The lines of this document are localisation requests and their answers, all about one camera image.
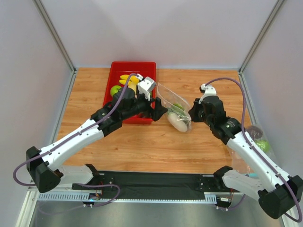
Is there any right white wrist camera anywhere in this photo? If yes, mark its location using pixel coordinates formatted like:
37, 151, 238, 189
198, 84, 217, 104

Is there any red plastic bin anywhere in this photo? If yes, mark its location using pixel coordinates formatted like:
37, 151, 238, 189
103, 61, 157, 125

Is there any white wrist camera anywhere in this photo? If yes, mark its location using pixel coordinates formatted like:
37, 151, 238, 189
137, 77, 156, 101
198, 84, 217, 104

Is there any left aluminium frame post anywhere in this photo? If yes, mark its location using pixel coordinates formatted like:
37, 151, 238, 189
33, 0, 76, 72

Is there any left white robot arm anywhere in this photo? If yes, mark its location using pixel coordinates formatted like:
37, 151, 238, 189
26, 88, 168, 193

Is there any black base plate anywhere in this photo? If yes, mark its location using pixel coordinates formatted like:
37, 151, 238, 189
71, 169, 237, 201

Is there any yellow pear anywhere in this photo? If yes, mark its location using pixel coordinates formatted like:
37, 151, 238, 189
127, 81, 137, 95

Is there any clear bag of spare food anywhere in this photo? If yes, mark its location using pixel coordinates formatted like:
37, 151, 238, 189
227, 125, 285, 180

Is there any white radish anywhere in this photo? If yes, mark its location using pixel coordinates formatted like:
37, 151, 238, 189
168, 113, 187, 132

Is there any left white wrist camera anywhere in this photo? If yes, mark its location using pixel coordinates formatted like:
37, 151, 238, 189
137, 77, 156, 101

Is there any yellow banana bunch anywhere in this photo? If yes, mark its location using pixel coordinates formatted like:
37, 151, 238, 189
119, 74, 140, 85

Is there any polka dot zip bag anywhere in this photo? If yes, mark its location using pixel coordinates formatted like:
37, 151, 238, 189
157, 83, 192, 132

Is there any green apple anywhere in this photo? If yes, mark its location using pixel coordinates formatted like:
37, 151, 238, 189
110, 85, 122, 97

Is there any aluminium front rail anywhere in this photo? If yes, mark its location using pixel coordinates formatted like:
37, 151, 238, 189
28, 184, 72, 192

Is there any right aluminium frame post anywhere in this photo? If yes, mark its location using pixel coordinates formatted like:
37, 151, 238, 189
238, 0, 286, 75

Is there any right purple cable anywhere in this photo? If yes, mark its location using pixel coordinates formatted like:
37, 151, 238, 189
203, 77, 303, 223

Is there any green leafy vegetable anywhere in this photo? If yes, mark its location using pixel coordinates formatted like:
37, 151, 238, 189
168, 104, 187, 119

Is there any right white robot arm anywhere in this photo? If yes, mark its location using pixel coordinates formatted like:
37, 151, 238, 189
189, 96, 303, 222

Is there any white slotted cable duct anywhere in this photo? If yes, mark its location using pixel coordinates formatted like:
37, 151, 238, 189
36, 191, 231, 204

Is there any aluminium frame post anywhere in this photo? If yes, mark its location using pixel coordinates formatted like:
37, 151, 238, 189
33, 0, 76, 72
238, 0, 286, 75

